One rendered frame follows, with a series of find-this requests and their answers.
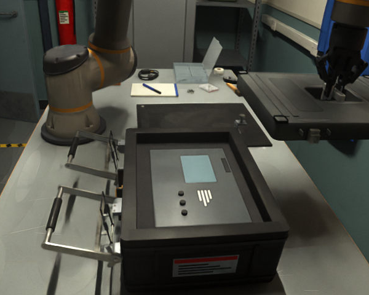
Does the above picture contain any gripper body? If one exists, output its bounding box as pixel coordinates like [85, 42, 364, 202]
[330, 22, 369, 67]

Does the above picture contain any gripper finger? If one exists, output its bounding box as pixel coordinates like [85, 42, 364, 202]
[314, 50, 336, 101]
[334, 57, 369, 95]

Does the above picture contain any black case lid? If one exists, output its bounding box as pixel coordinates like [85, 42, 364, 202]
[236, 71, 369, 144]

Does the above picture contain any black bench mat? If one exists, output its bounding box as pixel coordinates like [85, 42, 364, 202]
[136, 103, 273, 148]

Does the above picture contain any grey instrument panel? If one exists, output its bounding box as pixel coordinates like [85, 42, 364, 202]
[149, 147, 253, 229]

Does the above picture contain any black instrument carry case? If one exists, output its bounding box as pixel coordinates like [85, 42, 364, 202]
[119, 127, 290, 294]

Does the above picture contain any steel draw latch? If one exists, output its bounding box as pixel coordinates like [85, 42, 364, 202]
[64, 129, 125, 182]
[41, 185, 124, 269]

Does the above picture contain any blue hanging cloth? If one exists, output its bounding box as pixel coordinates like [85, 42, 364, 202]
[317, 0, 369, 80]

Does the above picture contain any grey metal shelf unit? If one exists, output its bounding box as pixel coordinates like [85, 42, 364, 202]
[194, 0, 263, 73]

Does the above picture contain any small clear parts bag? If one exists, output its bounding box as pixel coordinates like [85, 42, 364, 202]
[198, 82, 220, 93]

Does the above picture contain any clear plastic parts box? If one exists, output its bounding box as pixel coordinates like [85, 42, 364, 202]
[172, 36, 224, 84]

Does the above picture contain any grey locker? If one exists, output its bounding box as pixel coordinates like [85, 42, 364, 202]
[132, 0, 198, 70]

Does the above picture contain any blue pen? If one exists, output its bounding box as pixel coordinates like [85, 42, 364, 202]
[142, 83, 162, 95]

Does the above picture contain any white notepad blue spine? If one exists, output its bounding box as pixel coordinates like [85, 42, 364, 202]
[130, 82, 180, 98]

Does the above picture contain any red and white label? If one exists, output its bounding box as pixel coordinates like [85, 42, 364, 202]
[172, 254, 240, 278]

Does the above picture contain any red fire extinguisher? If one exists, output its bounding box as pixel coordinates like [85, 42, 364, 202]
[55, 0, 78, 47]

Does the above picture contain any grey cabinet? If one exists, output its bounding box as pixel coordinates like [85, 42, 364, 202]
[0, 0, 41, 124]

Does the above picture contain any white wall cable trunking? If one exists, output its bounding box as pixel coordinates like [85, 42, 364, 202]
[261, 13, 320, 52]

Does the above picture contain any wooden handled tool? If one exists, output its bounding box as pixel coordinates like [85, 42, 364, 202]
[225, 82, 242, 97]

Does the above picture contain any black coiled cable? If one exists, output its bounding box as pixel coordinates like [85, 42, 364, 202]
[137, 68, 161, 82]

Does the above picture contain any black round base plate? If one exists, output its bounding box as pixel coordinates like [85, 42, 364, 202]
[40, 115, 107, 146]

